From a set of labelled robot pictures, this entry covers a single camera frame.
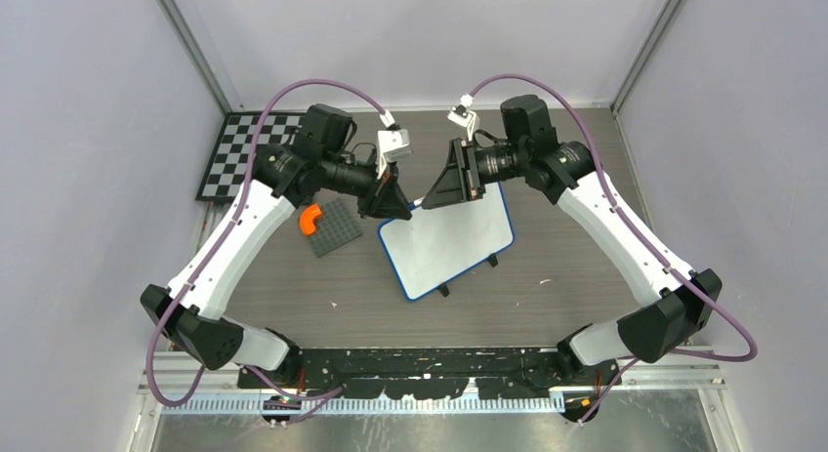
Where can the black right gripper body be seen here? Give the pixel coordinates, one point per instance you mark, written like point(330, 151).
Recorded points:
point(492, 165)

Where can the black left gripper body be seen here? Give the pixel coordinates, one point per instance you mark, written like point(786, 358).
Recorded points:
point(350, 176)

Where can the blue framed whiteboard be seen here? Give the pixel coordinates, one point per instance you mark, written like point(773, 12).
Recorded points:
point(436, 246)

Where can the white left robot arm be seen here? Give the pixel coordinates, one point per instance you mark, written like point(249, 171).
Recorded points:
point(190, 310)

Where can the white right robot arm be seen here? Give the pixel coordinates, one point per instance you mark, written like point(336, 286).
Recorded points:
point(566, 173)

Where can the grey studded baseplate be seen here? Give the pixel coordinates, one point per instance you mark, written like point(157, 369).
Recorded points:
point(335, 229)

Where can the orange curved block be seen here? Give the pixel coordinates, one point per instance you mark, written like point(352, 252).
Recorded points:
point(308, 219)

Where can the black white checkerboard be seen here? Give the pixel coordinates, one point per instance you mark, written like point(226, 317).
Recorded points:
point(225, 171)

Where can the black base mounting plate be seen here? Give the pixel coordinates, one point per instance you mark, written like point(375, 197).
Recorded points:
point(430, 374)

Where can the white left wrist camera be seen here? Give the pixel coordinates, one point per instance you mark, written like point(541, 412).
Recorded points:
point(393, 143)

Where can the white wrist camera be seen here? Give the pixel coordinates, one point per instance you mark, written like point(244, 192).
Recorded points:
point(463, 116)
point(393, 143)

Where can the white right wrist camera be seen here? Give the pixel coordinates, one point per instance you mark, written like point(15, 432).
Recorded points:
point(463, 116)

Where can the slotted aluminium cable duct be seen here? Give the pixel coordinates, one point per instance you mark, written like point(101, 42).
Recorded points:
point(263, 403)

